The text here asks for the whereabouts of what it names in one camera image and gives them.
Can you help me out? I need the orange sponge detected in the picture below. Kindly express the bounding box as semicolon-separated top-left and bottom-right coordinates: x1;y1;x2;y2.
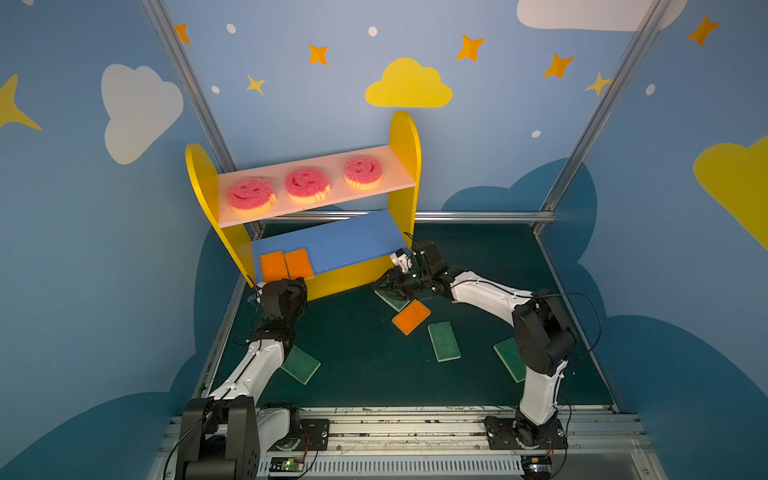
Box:
392;300;431;336
284;248;315;280
259;251;290;283

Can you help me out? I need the green sponge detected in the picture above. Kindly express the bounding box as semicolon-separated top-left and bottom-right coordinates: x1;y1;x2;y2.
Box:
493;337;526;383
281;346;321;385
428;321;461;363
374;290;410;312

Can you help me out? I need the pink smiley sponge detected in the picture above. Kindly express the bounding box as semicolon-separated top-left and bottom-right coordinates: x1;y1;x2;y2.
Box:
284;168;331;205
343;155;383;190
225;177;277;216

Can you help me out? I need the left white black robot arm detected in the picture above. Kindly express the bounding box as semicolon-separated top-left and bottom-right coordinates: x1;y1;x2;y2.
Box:
173;278;308;479

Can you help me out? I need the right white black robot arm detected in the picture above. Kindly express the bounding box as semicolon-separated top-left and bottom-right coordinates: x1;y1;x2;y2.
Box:
373;242;577;449

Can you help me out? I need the yellow shelf with pink and blue boards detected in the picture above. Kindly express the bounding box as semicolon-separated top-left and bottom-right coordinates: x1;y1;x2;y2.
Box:
185;111;422;300

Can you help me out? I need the back aluminium floor bar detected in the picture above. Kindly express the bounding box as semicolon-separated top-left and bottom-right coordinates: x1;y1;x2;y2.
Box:
270;210;556;224

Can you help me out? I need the left small circuit board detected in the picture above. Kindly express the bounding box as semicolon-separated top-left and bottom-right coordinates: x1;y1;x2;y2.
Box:
268;457;306;476

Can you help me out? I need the small circuit board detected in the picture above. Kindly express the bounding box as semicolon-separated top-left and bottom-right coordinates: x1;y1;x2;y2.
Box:
520;456;553;480
268;457;306;476

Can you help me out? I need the right small circuit board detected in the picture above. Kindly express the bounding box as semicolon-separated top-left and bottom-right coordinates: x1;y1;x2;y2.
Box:
520;456;553;480

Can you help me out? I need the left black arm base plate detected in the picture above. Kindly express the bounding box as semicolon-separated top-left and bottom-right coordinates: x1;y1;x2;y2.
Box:
270;419;330;452

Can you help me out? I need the aluminium rail frame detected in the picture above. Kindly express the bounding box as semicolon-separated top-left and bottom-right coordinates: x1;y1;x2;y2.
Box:
146;405;667;480

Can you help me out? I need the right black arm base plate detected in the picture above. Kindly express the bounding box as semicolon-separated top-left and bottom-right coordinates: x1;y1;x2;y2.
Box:
483;416;568;450

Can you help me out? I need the left aluminium corner post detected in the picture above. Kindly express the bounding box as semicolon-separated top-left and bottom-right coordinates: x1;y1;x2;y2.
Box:
141;0;237;173

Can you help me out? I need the aluminium corner post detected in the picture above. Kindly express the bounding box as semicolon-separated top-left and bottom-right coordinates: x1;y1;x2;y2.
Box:
532;0;672;237
141;0;237;173

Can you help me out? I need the right aluminium corner post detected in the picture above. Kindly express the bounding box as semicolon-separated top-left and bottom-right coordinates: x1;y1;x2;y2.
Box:
532;0;672;237

